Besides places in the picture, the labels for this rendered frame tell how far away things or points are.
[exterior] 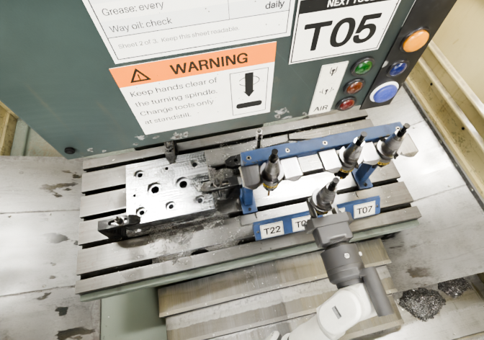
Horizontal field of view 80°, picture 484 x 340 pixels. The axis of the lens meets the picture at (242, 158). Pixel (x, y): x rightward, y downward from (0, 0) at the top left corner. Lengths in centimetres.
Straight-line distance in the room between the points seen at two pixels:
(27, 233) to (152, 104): 123
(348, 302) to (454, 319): 79
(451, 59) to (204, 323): 134
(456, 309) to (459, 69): 90
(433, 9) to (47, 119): 40
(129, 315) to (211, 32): 123
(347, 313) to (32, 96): 65
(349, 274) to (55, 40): 66
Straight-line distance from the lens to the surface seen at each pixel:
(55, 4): 27
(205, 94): 32
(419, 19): 36
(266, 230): 101
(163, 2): 26
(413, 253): 136
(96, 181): 126
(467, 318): 149
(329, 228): 76
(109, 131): 37
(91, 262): 115
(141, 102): 33
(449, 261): 137
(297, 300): 117
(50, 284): 144
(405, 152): 91
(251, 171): 78
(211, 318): 119
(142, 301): 136
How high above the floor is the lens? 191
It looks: 61 degrees down
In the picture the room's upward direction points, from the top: 3 degrees counter-clockwise
